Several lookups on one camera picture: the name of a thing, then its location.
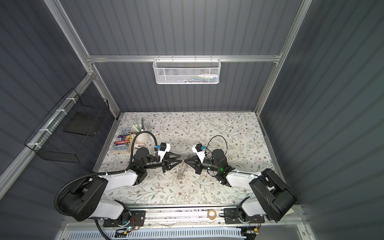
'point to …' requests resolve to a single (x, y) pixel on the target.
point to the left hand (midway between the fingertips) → (181, 158)
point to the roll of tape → (212, 218)
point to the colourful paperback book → (123, 140)
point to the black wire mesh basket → (67, 132)
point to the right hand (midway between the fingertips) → (187, 162)
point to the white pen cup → (136, 128)
